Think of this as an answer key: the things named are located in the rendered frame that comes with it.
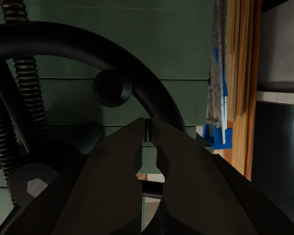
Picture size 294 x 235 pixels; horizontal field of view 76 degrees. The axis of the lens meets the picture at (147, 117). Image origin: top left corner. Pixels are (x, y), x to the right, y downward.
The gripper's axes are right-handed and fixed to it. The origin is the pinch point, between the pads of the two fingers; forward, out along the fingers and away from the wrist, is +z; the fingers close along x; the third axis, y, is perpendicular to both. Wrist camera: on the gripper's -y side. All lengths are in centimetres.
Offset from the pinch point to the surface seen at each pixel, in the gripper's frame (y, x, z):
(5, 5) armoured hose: -6.3, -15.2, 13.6
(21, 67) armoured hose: 0.0, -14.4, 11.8
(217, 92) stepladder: 39, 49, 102
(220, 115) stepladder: 53, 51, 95
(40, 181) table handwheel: 7.1, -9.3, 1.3
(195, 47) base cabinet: -0.4, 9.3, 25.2
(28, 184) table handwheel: 7.4, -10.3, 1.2
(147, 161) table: 20.1, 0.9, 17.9
